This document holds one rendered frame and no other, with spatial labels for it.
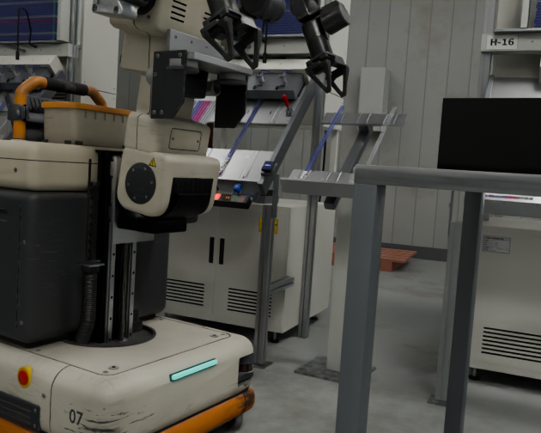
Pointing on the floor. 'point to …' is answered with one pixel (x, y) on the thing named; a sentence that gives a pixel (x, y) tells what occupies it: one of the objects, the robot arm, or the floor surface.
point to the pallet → (393, 258)
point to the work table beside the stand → (427, 178)
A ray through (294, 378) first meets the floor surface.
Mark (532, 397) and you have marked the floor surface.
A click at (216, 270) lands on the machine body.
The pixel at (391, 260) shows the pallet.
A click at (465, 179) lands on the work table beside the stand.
